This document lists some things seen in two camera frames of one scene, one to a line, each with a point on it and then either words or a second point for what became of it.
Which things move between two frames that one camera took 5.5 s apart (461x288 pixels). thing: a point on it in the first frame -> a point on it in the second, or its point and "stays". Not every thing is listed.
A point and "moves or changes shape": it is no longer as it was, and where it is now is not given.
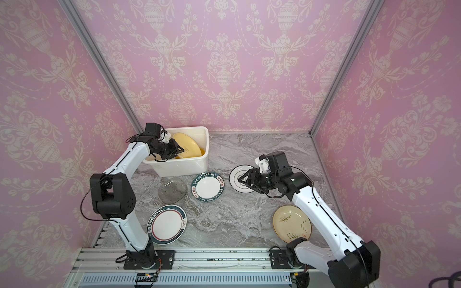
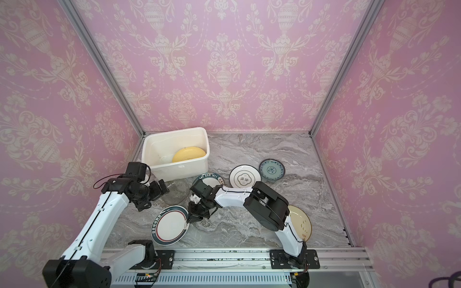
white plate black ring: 236,174 stays
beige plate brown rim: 290,222 stays
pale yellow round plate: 191,149 moves or changes shape
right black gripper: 256,180 -> 196,207
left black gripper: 174,150 -> 142,204
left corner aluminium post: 102,63 stays
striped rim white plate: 166,224 stays
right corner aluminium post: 370,15 stays
